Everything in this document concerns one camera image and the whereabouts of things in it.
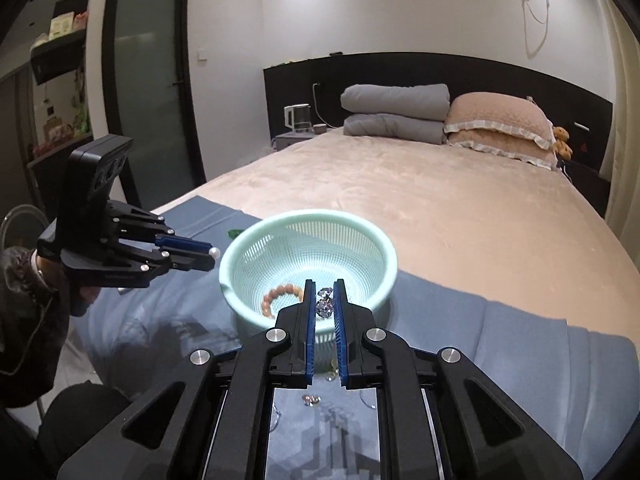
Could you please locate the white kettle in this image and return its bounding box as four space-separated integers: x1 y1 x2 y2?
283 103 312 132

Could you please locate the mint green plastic basket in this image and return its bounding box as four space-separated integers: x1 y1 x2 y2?
219 209 398 341

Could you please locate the orange bead bracelet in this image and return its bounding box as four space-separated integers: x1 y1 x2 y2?
260 283 305 319

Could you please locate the nightstand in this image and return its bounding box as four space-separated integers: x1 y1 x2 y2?
271 131 321 152

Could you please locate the beige curtain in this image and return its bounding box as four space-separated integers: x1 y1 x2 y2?
600 0 639 263

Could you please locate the beige bedspread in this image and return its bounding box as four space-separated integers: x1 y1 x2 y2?
195 130 639 340

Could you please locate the white wall cable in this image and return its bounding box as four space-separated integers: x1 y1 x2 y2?
516 0 552 59

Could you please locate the brown teddy bear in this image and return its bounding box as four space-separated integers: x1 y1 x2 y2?
552 126 573 160

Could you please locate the blue cloth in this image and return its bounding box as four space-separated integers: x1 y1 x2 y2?
74 195 640 480

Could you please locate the dark glass door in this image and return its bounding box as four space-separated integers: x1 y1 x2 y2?
101 0 206 210

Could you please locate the person left hand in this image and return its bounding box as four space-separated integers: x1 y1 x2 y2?
64 285 101 318

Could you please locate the black wall shelf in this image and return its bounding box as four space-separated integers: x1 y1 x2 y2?
29 0 89 86

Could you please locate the pink crystal bead bracelet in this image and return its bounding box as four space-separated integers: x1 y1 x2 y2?
314 286 335 320

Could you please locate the white pearl earring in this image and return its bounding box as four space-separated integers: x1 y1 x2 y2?
208 247 221 259

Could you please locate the grey folded blanket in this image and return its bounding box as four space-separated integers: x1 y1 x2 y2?
341 84 450 145

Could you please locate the silver hoop earring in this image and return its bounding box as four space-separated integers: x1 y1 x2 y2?
269 403 282 432
359 388 378 411

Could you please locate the pink ruffled pillow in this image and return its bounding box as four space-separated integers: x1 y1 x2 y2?
444 92 556 170

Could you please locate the black camera box left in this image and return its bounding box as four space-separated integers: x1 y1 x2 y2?
55 134 132 252

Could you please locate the black headboard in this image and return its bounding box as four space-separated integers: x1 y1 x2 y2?
264 52 613 171

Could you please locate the small crystal stud earring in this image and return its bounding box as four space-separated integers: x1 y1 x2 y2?
302 393 321 406

